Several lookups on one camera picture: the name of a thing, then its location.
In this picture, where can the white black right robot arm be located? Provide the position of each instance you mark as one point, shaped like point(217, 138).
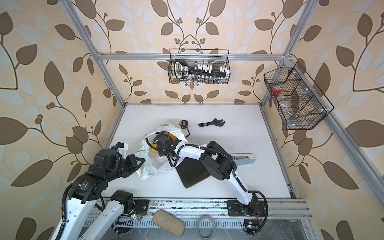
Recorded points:
point(222, 167)

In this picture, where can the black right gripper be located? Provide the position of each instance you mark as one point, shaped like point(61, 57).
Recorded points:
point(160, 149)

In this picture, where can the beige sponge block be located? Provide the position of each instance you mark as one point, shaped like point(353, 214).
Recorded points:
point(169, 223)

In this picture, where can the black wire basket back wall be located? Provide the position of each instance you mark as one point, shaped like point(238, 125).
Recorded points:
point(215, 57)

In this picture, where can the grey tape roll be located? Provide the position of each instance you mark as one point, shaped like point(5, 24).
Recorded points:
point(206, 222)

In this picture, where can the black yellow tape measure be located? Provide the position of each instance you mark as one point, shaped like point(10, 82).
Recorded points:
point(184, 124)

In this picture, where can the black square plate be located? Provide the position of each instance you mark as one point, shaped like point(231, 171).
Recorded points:
point(191, 172)

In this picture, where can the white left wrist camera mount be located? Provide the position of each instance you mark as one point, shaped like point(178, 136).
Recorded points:
point(122, 148)

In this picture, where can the black socket set holder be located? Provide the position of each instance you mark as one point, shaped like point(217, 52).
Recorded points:
point(182, 70)

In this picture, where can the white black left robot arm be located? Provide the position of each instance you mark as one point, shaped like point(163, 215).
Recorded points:
point(81, 196)

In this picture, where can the clear bottle red cap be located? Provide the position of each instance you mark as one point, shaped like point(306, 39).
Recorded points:
point(284, 101)

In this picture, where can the black wire basket wall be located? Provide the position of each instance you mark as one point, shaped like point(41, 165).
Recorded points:
point(215, 57)
point(310, 103)

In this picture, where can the white plastic bag lemon print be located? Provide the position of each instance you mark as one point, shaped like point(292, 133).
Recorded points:
point(154, 163)

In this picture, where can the black wire basket right wall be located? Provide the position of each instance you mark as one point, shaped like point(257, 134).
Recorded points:
point(310, 103)

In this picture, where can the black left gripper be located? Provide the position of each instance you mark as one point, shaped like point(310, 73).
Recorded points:
point(131, 159)

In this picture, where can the black adjustable wrench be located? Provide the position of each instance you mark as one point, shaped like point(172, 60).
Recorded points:
point(214, 122)

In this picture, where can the yellow fake pear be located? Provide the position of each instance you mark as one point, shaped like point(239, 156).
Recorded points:
point(154, 148)

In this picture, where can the grey utility knife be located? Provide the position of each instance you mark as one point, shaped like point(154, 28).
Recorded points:
point(244, 159)

